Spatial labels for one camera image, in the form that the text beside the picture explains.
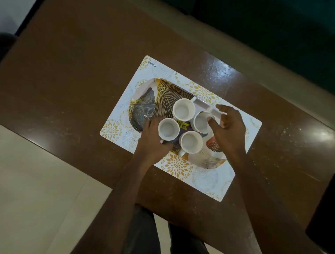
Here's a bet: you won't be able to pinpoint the person's right hand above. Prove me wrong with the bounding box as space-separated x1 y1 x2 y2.
207 104 248 164

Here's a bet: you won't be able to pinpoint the person's left hand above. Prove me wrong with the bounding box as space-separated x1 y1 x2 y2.
133 116 174 169

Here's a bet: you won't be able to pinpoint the white ceramic cup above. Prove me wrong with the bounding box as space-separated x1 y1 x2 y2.
190 111 216 134
179 130 204 157
172 98 196 122
158 118 180 144

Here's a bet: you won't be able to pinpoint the white floral placemat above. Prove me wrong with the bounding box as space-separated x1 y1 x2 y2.
99 55 263 202

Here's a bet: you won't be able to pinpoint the person's right forearm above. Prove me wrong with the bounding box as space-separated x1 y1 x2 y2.
228 153 324 254

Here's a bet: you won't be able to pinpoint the person's left forearm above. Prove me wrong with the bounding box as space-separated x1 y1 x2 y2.
70 157 157 254

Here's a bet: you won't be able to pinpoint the person's dark trousers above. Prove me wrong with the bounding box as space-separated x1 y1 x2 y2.
121 204 210 254

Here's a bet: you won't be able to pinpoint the leaf print serving tray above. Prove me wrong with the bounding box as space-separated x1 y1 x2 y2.
128 77 228 170

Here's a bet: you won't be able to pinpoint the brown wooden table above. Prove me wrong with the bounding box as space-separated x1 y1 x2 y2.
0 0 335 254

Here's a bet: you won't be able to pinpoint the long green sofa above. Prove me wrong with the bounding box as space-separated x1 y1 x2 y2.
161 0 335 96

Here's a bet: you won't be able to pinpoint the brown plastic stool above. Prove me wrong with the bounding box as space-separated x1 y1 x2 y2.
305 172 335 254

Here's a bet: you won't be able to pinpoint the dark round waste bin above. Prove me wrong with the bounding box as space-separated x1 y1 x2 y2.
0 32 18 62

